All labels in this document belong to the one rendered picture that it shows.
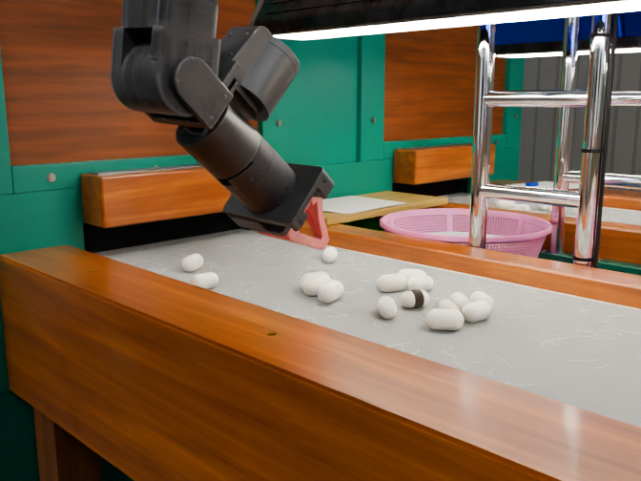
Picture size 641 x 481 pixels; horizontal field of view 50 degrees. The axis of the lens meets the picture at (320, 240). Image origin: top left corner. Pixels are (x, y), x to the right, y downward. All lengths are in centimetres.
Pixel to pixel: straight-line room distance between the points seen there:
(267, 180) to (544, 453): 34
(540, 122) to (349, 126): 133
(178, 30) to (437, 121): 108
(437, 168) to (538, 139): 116
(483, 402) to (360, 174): 94
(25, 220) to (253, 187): 43
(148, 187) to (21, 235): 17
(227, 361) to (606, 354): 33
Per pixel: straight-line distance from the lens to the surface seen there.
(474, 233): 95
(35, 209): 98
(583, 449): 43
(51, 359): 87
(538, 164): 259
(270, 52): 63
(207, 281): 82
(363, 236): 100
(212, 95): 56
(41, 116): 99
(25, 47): 99
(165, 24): 55
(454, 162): 151
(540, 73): 259
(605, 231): 116
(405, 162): 142
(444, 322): 67
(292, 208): 63
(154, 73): 55
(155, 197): 99
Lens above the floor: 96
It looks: 11 degrees down
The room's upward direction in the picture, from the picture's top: straight up
